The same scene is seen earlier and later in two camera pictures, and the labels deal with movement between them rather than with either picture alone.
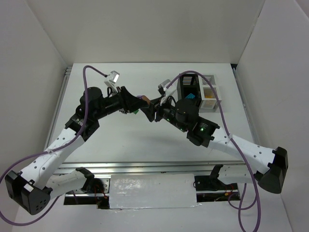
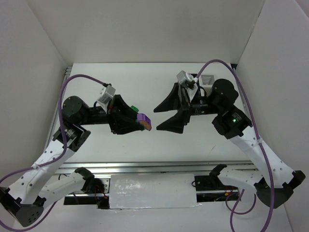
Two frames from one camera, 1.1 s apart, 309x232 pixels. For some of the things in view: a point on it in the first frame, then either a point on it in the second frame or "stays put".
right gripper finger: (149, 112) → (176, 123)
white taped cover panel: (154, 191) stays put
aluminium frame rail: (153, 167) stays put
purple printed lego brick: (144, 97) → (145, 120)
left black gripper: (123, 99) → (112, 117)
